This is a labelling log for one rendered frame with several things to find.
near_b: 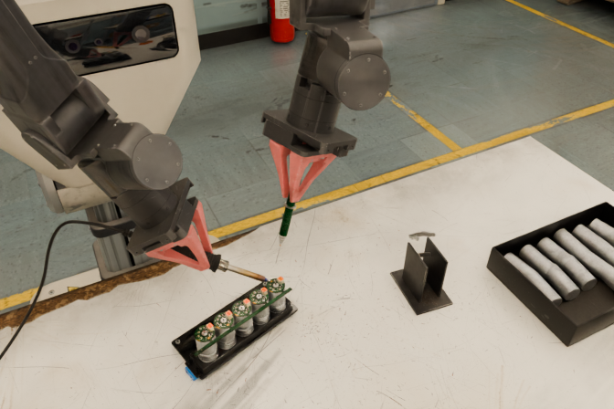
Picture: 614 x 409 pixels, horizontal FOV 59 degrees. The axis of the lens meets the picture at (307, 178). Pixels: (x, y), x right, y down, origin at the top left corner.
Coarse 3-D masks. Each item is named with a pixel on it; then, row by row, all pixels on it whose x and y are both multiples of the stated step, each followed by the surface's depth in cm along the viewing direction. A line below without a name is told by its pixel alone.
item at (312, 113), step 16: (304, 80) 60; (304, 96) 60; (320, 96) 59; (272, 112) 64; (288, 112) 63; (304, 112) 60; (320, 112) 60; (336, 112) 62; (288, 128) 62; (304, 128) 61; (320, 128) 61; (336, 128) 65; (320, 144) 59; (336, 144) 60; (352, 144) 63
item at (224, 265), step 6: (222, 264) 70; (228, 264) 70; (222, 270) 70; (234, 270) 71; (240, 270) 71; (246, 270) 71; (246, 276) 71; (252, 276) 71; (258, 276) 71; (264, 276) 72
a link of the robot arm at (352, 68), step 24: (312, 24) 56; (336, 24) 56; (360, 24) 56; (336, 48) 53; (360, 48) 51; (336, 72) 52; (360, 72) 52; (384, 72) 53; (336, 96) 53; (360, 96) 53; (384, 96) 54
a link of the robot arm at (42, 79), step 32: (0, 0) 44; (0, 32) 45; (32, 32) 48; (0, 64) 47; (32, 64) 49; (64, 64) 52; (0, 96) 51; (32, 96) 50; (64, 96) 53; (96, 96) 57; (32, 128) 54; (64, 128) 54
